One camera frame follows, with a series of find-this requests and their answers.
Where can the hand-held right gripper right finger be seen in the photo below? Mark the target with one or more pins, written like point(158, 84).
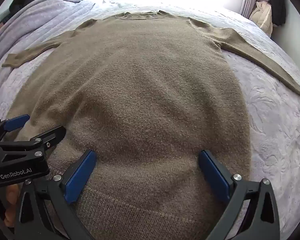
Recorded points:
point(215, 177)

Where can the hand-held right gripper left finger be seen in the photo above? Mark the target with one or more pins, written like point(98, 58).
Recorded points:
point(80, 177)

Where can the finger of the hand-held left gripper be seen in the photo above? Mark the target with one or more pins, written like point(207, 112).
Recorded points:
point(52, 135)
point(16, 122)

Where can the brown knit sweater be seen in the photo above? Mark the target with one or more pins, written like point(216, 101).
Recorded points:
point(145, 92)

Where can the pile of dark clothes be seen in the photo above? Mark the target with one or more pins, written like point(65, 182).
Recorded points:
point(21, 1)

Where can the person's left hand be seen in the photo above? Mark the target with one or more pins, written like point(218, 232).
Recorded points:
point(12, 197)

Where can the lavender embossed bedspread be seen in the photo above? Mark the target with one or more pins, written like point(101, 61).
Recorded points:
point(272, 120)

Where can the beige jacket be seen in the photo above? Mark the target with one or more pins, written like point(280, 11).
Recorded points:
point(262, 15)

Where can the black hanging garment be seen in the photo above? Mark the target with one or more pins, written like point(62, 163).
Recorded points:
point(277, 2)

